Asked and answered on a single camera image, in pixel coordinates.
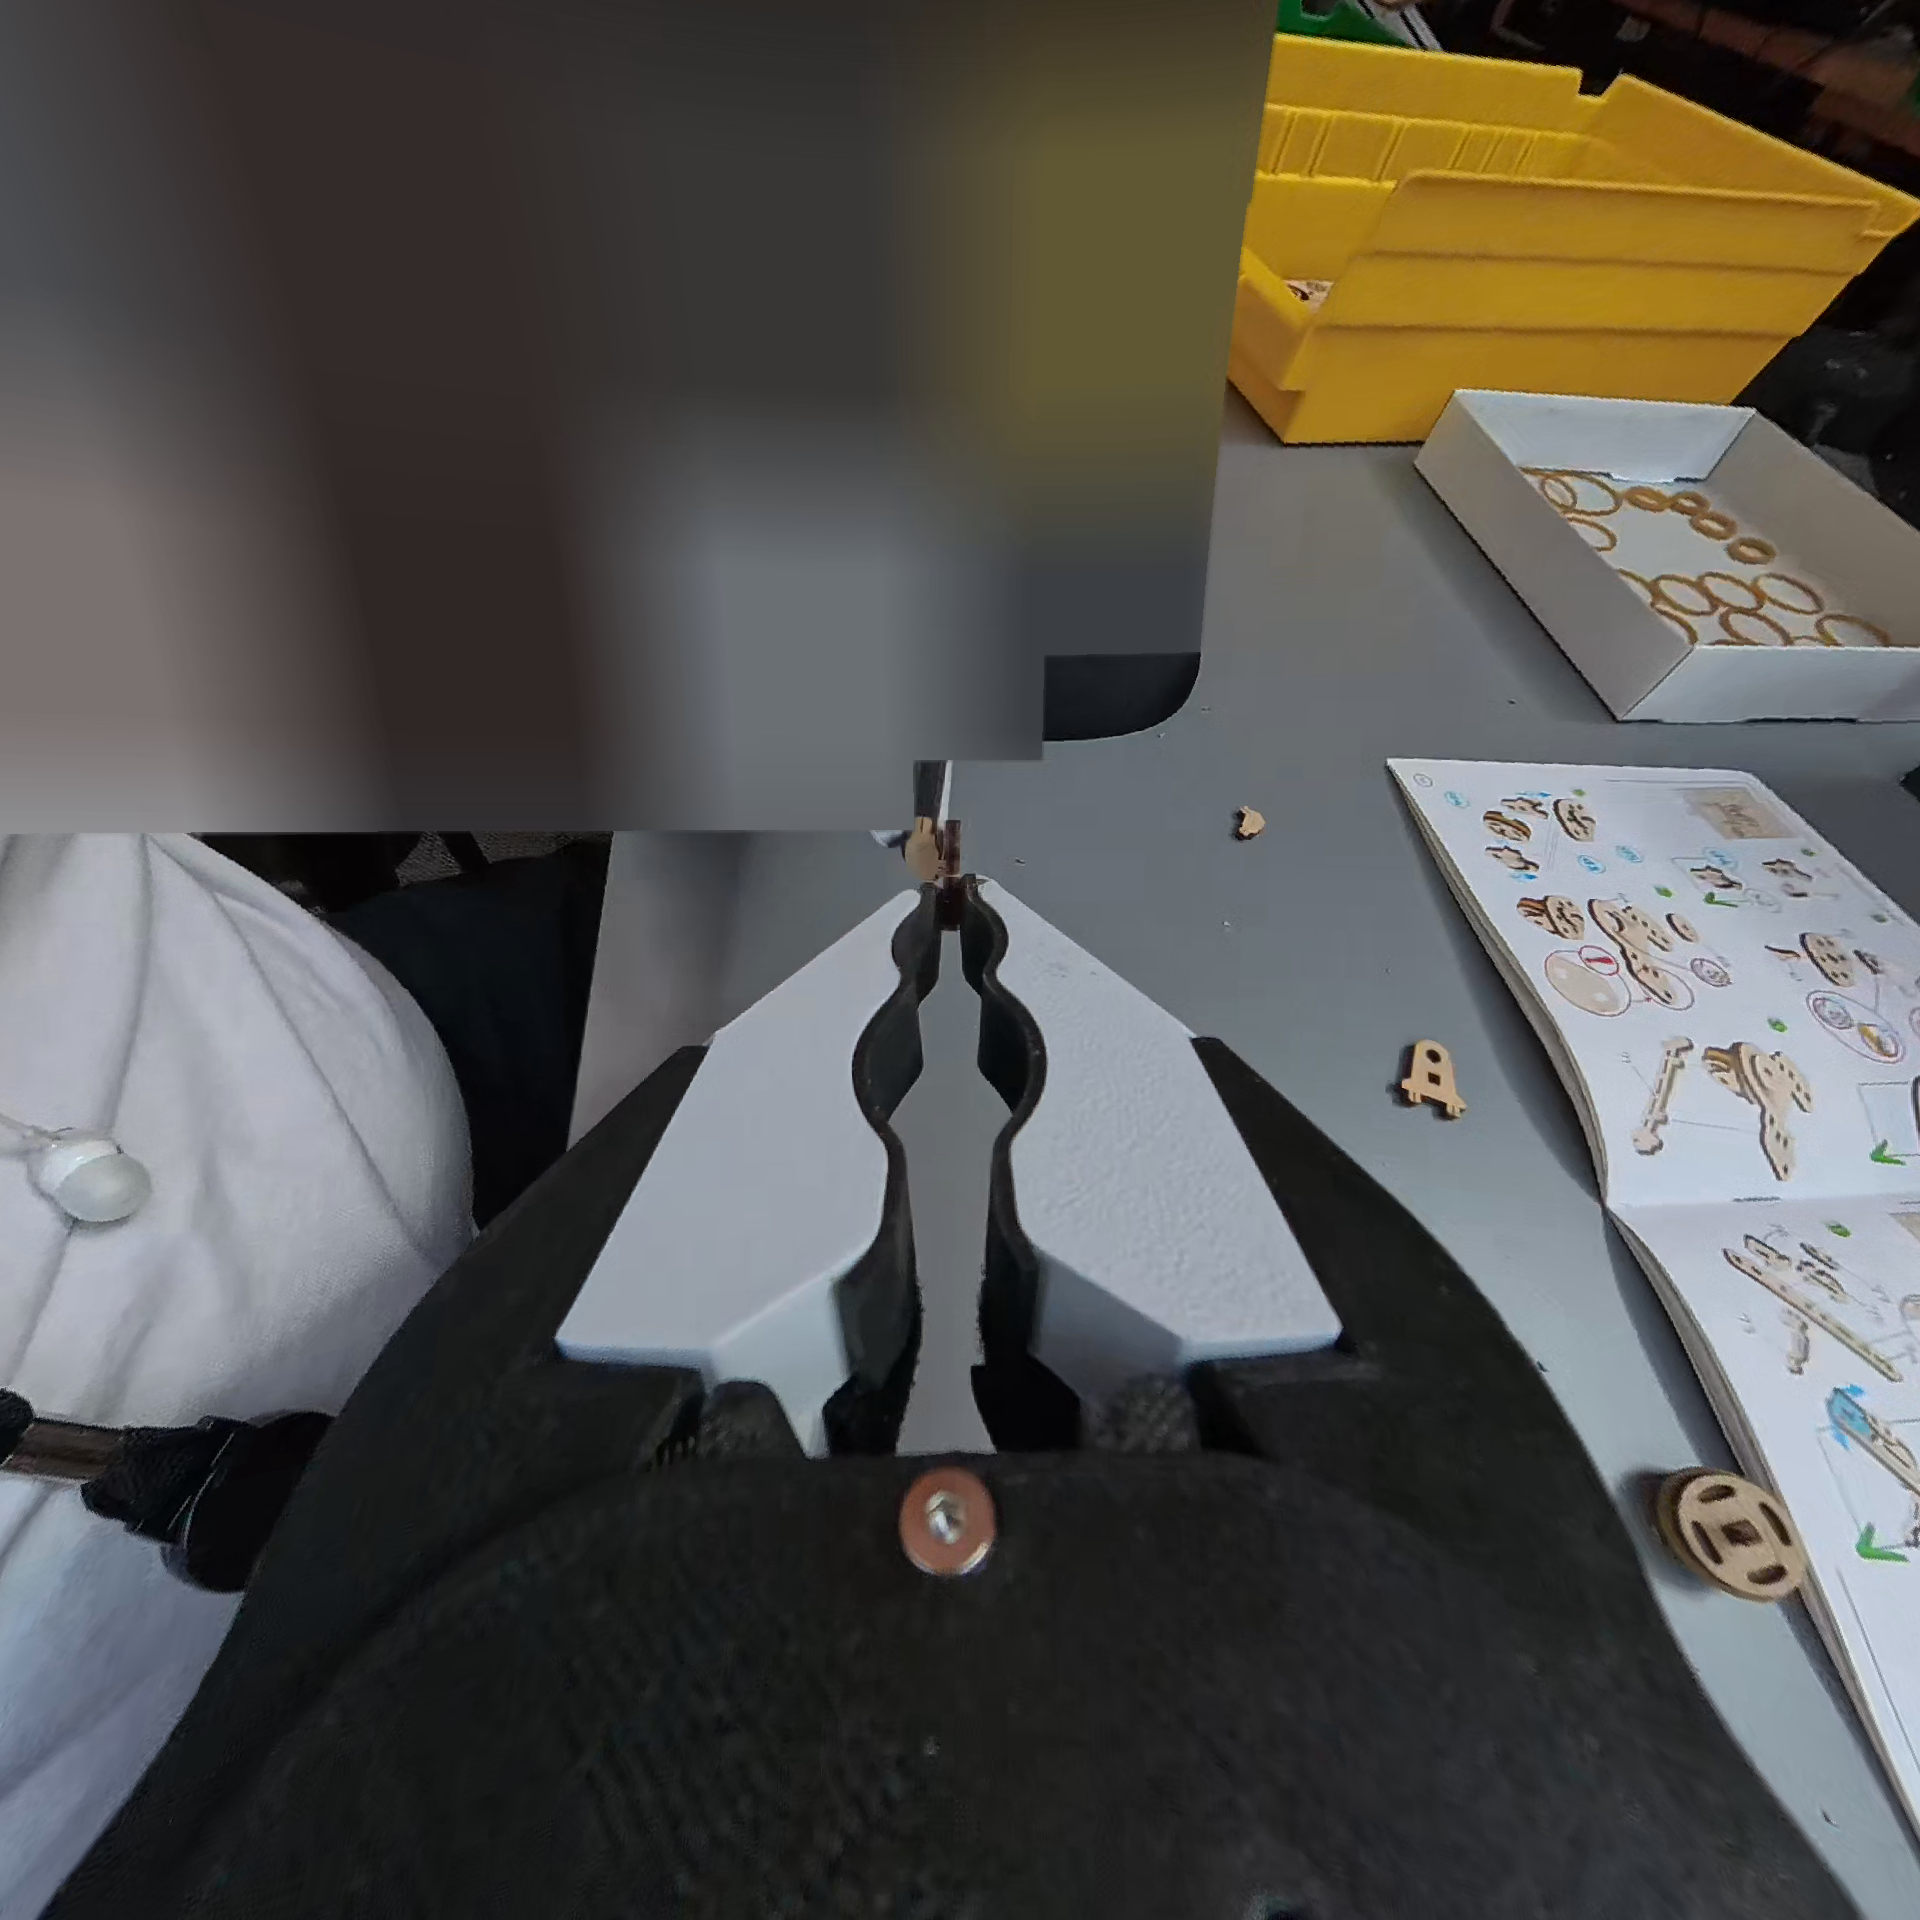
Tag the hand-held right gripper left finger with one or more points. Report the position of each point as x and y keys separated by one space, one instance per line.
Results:
x=734 y=1201

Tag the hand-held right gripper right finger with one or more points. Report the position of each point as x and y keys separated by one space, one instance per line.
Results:
x=1152 y=1201

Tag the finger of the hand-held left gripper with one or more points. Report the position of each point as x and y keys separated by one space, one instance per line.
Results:
x=942 y=788

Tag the small notched wooden puzzle piece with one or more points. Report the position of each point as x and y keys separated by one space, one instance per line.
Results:
x=923 y=850

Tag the grey desk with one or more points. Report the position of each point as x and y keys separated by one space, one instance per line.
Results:
x=1273 y=931

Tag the black quilted cushion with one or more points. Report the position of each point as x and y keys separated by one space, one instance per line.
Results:
x=1111 y=698

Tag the dark cloth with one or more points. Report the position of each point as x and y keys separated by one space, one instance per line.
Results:
x=494 y=1021

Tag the rocket-shaped wooden puzzle piece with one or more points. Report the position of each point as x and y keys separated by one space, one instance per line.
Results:
x=1430 y=1079

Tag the person's white shirt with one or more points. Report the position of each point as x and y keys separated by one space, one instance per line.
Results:
x=225 y=1049

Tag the illustrated instruction booklet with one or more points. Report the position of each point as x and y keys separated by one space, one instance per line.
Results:
x=1650 y=973

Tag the wooden piece in bin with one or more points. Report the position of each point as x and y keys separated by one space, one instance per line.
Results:
x=1307 y=294

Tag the round wooden wheel piece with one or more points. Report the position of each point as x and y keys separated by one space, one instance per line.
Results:
x=1732 y=1532

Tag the yellow plastic bin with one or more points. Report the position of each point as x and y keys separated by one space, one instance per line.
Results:
x=1499 y=376
x=1442 y=76

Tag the white cardboard tray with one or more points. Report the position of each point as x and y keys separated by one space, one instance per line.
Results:
x=1696 y=698

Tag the pile of wooden rings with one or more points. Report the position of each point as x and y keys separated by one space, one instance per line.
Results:
x=1642 y=497

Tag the green plastic item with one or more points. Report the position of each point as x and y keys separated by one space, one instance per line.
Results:
x=1337 y=13

